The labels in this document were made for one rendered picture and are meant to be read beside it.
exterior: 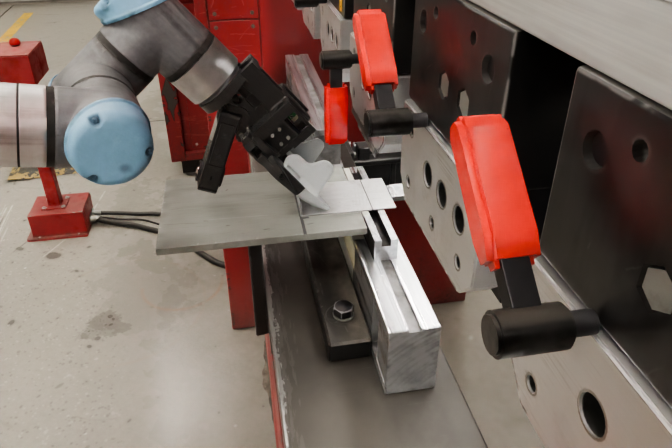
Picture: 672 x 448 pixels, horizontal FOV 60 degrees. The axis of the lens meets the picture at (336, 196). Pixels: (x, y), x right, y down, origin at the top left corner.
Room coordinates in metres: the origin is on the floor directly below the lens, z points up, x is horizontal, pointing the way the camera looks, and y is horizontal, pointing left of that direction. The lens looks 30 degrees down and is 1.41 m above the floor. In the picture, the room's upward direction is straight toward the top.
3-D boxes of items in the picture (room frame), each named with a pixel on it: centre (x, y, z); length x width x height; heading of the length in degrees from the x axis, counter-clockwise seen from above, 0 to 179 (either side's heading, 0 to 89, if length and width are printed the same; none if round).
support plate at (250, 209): (0.69, 0.11, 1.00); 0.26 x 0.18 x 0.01; 100
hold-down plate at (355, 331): (0.66, 0.01, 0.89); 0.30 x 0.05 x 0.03; 10
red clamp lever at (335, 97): (0.55, -0.01, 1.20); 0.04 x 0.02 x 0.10; 100
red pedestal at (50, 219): (2.16, 1.22, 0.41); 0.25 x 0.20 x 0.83; 100
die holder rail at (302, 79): (1.25, 0.06, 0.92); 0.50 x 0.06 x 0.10; 10
